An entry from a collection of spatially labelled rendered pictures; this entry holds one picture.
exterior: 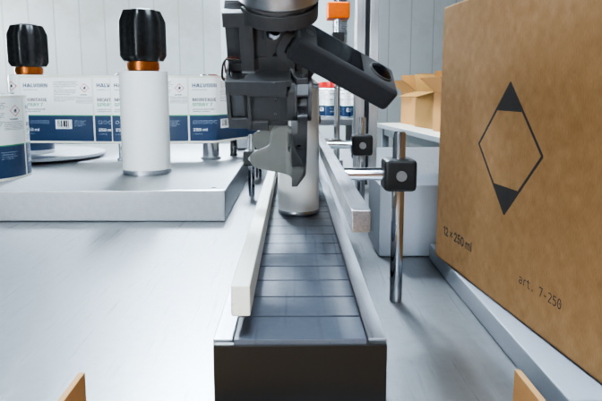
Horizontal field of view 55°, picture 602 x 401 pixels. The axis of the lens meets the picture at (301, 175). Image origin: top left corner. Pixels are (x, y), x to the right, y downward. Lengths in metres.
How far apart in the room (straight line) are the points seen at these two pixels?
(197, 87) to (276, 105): 0.75
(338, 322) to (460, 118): 0.27
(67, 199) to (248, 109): 0.48
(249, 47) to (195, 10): 4.59
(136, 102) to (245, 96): 0.54
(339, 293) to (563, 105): 0.21
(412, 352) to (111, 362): 0.23
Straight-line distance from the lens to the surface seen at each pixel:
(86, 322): 0.56
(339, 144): 0.84
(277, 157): 0.61
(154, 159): 1.09
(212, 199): 0.92
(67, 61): 5.26
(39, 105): 1.41
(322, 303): 0.43
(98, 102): 1.35
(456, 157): 0.61
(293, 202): 0.71
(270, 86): 0.55
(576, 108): 0.43
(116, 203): 0.95
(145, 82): 1.08
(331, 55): 0.54
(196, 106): 1.30
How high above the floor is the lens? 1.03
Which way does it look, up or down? 8 degrees down
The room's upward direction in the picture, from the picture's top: straight up
